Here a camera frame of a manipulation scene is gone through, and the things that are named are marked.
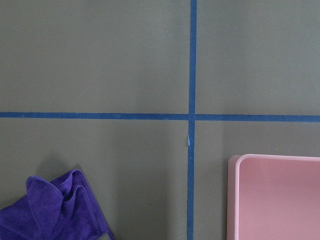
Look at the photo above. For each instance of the purple cloth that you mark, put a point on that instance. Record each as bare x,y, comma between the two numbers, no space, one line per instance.
62,209

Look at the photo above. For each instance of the pink plastic bin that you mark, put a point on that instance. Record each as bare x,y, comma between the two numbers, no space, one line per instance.
273,197

